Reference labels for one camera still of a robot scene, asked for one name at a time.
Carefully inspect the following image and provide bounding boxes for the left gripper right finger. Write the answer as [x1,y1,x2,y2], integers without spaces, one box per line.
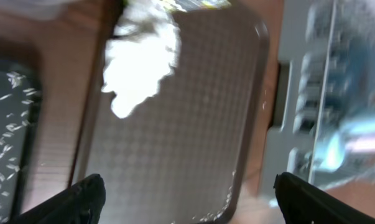
[274,172,375,224]

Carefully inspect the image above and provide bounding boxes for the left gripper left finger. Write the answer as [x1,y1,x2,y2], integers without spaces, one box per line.
[8,174,106,224]

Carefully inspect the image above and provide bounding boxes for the pile of white rice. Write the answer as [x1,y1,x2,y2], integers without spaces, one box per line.
[0,72,39,223]

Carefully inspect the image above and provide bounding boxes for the white napkin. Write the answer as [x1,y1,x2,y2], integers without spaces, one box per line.
[101,0,182,119]

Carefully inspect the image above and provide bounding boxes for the grey dishwasher rack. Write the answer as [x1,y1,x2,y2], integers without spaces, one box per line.
[258,0,375,200]

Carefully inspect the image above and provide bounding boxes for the black waste tray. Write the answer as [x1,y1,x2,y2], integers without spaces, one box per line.
[0,39,42,223]

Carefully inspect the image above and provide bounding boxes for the brown serving tray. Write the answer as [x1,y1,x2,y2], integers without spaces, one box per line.
[74,1,269,224]

